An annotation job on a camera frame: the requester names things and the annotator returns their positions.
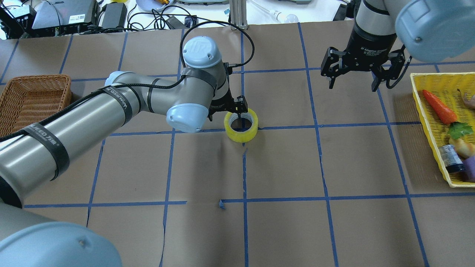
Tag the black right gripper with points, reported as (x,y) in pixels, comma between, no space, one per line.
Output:
(368,47)

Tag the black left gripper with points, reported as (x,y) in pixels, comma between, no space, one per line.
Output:
(225,104)

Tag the yellow tape roll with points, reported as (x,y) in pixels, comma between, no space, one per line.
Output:
(241,128)

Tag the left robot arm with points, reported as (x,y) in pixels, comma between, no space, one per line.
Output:
(43,151)

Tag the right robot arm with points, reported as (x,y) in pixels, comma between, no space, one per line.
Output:
(388,34)

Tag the yellow plastic basket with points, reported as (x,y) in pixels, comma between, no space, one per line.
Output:
(445,86)

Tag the toy carrot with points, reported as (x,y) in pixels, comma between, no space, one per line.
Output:
(445,114)

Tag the brown toy animal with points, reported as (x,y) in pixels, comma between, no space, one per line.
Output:
(468,103)

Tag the small dark jar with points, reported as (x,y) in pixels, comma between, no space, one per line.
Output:
(452,162)

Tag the toy croissant bread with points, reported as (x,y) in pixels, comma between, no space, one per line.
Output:
(462,148)

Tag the blue plate with brass part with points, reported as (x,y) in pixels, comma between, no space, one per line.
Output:
(149,5)

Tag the purple sponge block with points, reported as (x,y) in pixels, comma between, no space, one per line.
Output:
(469,173)

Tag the black power adapter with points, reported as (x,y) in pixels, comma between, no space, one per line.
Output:
(113,17)

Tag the black computer box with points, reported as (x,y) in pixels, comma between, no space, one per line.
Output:
(48,18)

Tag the brown wicker basket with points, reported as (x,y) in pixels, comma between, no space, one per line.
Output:
(30,99)

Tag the aluminium frame post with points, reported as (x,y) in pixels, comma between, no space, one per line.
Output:
(238,13)

